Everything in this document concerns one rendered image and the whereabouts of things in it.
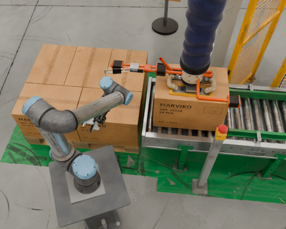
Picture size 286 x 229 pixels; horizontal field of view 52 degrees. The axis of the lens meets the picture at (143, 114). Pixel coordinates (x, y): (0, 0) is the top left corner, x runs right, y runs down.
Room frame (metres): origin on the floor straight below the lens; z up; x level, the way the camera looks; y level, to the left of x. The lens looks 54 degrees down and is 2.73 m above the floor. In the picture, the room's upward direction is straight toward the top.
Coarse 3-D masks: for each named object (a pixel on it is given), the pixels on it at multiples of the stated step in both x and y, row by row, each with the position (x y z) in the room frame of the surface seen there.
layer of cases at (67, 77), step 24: (48, 48) 2.52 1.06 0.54; (72, 48) 2.52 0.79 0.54; (96, 48) 2.52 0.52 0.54; (48, 72) 2.15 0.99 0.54; (72, 72) 2.15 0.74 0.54; (96, 72) 2.15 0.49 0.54; (144, 72) 2.15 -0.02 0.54; (24, 96) 1.82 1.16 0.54; (48, 96) 1.82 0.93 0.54; (72, 96) 1.82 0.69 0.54; (96, 96) 1.82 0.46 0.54; (144, 96) 2.13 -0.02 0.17; (24, 120) 1.60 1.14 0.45; (120, 120) 1.53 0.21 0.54; (120, 144) 1.51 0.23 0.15
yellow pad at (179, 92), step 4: (180, 88) 1.54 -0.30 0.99; (184, 88) 1.55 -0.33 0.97; (196, 88) 1.55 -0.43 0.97; (200, 88) 1.53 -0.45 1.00; (204, 88) 1.55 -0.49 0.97; (172, 92) 1.51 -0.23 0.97; (176, 92) 1.51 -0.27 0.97; (180, 92) 1.51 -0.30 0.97; (184, 92) 1.51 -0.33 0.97; (188, 92) 1.51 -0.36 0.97; (192, 92) 1.51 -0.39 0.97; (196, 92) 1.51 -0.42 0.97; (200, 92) 1.51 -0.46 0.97; (204, 92) 1.51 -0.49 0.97; (192, 96) 1.48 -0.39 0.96; (204, 96) 1.47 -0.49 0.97; (208, 96) 1.47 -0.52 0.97
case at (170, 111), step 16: (160, 80) 1.66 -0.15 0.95; (176, 80) 1.66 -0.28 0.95; (224, 80) 1.66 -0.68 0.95; (160, 96) 1.48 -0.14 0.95; (176, 96) 1.48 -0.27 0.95; (224, 96) 1.48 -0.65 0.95; (160, 112) 1.46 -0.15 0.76; (176, 112) 1.45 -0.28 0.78; (192, 112) 1.44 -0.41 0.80; (208, 112) 1.42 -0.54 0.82; (224, 112) 1.41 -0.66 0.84; (192, 128) 1.43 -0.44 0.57; (208, 128) 1.42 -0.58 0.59
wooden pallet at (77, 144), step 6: (30, 138) 1.60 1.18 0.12; (36, 138) 1.60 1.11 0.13; (42, 138) 1.59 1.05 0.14; (42, 144) 1.59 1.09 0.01; (48, 144) 1.59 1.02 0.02; (78, 144) 1.55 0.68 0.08; (84, 144) 1.54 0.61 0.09; (90, 144) 1.58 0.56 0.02; (96, 144) 1.58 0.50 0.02; (102, 144) 1.53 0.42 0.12; (108, 144) 1.52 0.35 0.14; (114, 144) 1.51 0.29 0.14; (138, 144) 1.51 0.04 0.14; (114, 150) 1.51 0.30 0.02; (120, 150) 1.51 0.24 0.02; (126, 150) 1.50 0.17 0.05; (132, 150) 1.49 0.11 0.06; (138, 150) 1.50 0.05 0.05
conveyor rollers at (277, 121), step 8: (152, 88) 1.93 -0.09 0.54; (152, 96) 1.82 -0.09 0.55; (152, 104) 1.72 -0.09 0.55; (248, 104) 1.73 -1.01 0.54; (256, 104) 1.72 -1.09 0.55; (264, 104) 1.72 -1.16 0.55; (272, 104) 1.73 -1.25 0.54; (152, 112) 1.62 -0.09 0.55; (248, 112) 1.62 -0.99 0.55; (256, 112) 1.62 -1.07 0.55; (264, 112) 1.63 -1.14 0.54; (152, 120) 1.53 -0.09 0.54; (240, 120) 1.53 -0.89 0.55; (248, 120) 1.53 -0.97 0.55; (256, 120) 1.54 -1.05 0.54; (280, 120) 1.54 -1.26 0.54; (152, 128) 1.45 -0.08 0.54; (160, 128) 1.45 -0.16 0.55; (168, 128) 1.45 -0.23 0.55; (240, 128) 1.45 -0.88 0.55; (248, 128) 1.45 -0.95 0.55; (256, 128) 1.46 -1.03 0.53; (280, 128) 1.45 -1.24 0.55; (200, 136) 1.36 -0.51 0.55; (208, 136) 1.36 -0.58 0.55; (232, 136) 1.36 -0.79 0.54
